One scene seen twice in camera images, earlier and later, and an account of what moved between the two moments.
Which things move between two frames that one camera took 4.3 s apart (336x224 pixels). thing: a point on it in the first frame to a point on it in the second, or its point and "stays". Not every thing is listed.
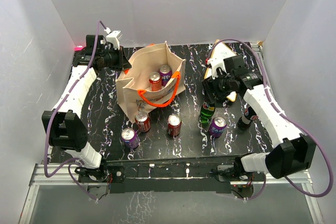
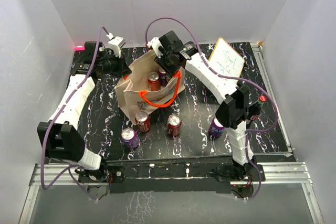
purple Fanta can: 166,72 stays
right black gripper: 209,85 to 170,70
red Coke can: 174,125 stays
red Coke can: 156,81 stays
